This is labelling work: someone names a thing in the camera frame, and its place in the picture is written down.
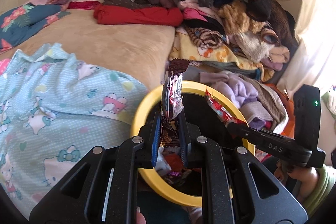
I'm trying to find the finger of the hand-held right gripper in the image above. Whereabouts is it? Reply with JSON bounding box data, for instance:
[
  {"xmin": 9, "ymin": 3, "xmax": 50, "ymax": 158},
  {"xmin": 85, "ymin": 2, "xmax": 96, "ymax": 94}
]
[{"xmin": 227, "ymin": 120, "xmax": 298, "ymax": 158}]

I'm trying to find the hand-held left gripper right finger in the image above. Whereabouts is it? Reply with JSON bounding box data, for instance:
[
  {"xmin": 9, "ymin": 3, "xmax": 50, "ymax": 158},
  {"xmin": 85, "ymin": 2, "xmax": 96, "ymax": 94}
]
[{"xmin": 178, "ymin": 111, "xmax": 308, "ymax": 224}]

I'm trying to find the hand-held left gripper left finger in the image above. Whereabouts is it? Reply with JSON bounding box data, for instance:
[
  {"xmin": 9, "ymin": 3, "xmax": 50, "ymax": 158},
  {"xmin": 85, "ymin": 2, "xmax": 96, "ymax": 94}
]
[{"xmin": 29, "ymin": 110, "xmax": 162, "ymax": 224}]

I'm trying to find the yellow rimmed black bin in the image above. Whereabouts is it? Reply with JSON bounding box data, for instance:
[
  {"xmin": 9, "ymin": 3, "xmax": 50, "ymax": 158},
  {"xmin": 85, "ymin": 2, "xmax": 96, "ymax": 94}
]
[{"xmin": 130, "ymin": 80, "xmax": 256, "ymax": 209}]

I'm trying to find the red snack wrapper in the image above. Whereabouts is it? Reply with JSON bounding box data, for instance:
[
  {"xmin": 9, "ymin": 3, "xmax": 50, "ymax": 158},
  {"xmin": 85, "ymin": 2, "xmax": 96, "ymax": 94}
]
[{"xmin": 205, "ymin": 90, "xmax": 248, "ymax": 128}]

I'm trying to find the dark brown snack wrapper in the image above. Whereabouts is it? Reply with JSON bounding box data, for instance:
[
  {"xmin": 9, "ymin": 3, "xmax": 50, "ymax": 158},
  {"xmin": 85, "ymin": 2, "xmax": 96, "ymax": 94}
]
[{"xmin": 160, "ymin": 58, "xmax": 191, "ymax": 148}]

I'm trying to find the person's right forearm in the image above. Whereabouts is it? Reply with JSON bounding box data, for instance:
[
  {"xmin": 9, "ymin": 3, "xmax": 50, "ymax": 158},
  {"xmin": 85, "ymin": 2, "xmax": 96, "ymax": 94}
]
[{"xmin": 302, "ymin": 164, "xmax": 336, "ymax": 218}]

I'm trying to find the person's right hand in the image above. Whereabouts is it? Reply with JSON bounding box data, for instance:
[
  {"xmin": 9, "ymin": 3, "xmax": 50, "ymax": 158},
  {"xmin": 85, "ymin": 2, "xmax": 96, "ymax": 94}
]
[{"xmin": 274, "ymin": 161, "xmax": 319, "ymax": 203}]

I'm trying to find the person's left hand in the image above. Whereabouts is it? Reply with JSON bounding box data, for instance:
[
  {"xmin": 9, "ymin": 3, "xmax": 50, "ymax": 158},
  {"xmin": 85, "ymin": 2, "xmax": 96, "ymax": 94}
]
[{"xmin": 136, "ymin": 208, "xmax": 147, "ymax": 224}]

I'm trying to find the orange bag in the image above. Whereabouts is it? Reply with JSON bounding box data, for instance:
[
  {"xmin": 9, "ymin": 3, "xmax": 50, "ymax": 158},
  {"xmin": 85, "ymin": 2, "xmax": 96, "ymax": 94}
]
[{"xmin": 262, "ymin": 82, "xmax": 296, "ymax": 138}]

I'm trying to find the lavender fleece garment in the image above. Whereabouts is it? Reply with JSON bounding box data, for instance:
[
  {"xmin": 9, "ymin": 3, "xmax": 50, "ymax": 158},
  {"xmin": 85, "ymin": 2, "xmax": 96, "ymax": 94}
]
[{"xmin": 199, "ymin": 72, "xmax": 259, "ymax": 109}]

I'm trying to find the white curtain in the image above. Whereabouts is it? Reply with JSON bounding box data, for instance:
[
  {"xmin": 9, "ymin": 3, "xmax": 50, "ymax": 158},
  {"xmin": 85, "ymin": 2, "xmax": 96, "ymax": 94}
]
[{"xmin": 276, "ymin": 0, "xmax": 336, "ymax": 98}]

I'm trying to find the cream plush garment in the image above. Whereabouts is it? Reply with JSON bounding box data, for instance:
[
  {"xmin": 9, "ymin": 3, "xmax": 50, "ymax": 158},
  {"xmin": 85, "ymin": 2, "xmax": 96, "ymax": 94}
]
[{"xmin": 235, "ymin": 27, "xmax": 290, "ymax": 71}]

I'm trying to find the yellow cartoon blanket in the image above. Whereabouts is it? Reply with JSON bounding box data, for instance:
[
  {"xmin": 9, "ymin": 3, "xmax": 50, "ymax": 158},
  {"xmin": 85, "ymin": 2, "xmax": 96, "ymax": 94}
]
[{"xmin": 171, "ymin": 30, "xmax": 275, "ymax": 83}]

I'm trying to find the dark brown plush blanket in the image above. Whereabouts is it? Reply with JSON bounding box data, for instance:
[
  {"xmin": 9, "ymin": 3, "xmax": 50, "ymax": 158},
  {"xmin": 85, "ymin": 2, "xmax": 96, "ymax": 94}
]
[{"xmin": 266, "ymin": 0, "xmax": 300, "ymax": 56}]

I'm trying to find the beige blanket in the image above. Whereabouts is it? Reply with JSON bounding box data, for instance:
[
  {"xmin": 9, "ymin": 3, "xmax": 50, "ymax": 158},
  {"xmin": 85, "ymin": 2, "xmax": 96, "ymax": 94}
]
[{"xmin": 0, "ymin": 8, "xmax": 176, "ymax": 88}]

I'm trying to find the light blue cartoon blanket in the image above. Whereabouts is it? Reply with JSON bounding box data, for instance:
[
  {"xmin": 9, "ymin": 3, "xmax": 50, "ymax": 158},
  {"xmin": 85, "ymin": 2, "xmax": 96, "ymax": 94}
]
[{"xmin": 0, "ymin": 43, "xmax": 150, "ymax": 219}]

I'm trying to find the brown striped garment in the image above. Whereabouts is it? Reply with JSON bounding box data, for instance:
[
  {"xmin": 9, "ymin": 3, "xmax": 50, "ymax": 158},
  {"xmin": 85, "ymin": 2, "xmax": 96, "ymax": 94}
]
[{"xmin": 188, "ymin": 27, "xmax": 229, "ymax": 48}]

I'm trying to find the tan plush garment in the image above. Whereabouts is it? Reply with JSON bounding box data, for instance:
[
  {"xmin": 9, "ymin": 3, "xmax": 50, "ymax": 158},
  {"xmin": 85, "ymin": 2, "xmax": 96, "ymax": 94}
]
[{"xmin": 218, "ymin": 1, "xmax": 268, "ymax": 35}]

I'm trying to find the red folded garment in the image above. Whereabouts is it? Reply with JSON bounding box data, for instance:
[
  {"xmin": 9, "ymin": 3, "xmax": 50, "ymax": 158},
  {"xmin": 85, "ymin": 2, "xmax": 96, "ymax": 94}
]
[{"xmin": 94, "ymin": 4, "xmax": 184, "ymax": 26}]

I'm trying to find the pink garment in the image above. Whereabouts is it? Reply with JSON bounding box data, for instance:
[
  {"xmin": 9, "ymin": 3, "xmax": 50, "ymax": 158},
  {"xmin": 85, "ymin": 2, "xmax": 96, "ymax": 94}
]
[{"xmin": 178, "ymin": 0, "xmax": 223, "ymax": 24}]

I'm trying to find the dark red cloth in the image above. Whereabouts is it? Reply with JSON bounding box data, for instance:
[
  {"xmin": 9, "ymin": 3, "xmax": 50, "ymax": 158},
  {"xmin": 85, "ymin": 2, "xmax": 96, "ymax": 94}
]
[{"xmin": 68, "ymin": 0, "xmax": 101, "ymax": 10}]

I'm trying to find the blue floral quilt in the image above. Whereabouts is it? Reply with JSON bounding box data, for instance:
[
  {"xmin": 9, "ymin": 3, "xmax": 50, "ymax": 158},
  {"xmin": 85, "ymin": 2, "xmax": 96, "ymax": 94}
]
[{"xmin": 0, "ymin": 2, "xmax": 71, "ymax": 52}]

